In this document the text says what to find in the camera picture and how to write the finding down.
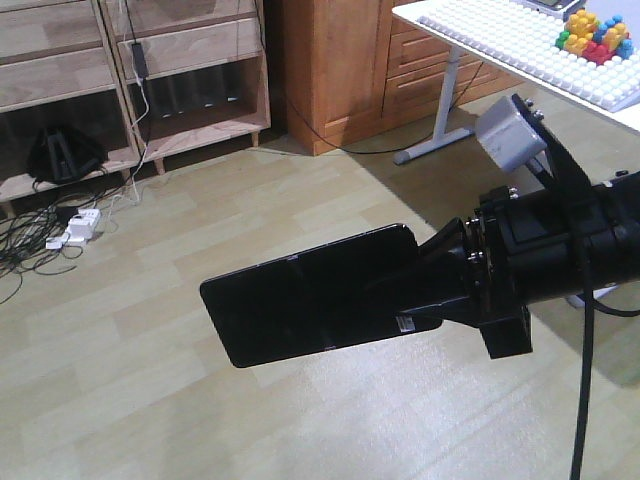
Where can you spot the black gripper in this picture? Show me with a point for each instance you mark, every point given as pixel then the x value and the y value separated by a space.
pixel 529 257

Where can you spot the black foldable smartphone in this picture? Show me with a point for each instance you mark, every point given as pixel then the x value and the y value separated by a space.
pixel 333 296

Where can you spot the white desk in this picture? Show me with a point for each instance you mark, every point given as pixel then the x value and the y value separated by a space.
pixel 408 13

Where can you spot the orange wooden cabinet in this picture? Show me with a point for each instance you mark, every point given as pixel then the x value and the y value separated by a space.
pixel 344 71

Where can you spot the white studded baseplate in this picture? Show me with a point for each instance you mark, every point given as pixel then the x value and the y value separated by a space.
pixel 524 37

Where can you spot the colourful toy brick pile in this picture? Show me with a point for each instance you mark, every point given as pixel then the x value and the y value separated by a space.
pixel 586 36

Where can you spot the white power strip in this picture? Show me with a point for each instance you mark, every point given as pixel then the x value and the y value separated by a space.
pixel 79 230

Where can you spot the black power adapter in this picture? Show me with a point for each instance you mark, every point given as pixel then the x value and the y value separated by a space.
pixel 139 62

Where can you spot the light wooden drawer shelf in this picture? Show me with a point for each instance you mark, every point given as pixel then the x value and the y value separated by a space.
pixel 70 63

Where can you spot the black triangular stand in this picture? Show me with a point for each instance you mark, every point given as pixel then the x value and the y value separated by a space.
pixel 62 154

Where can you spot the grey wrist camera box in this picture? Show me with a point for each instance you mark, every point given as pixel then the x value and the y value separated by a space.
pixel 505 133

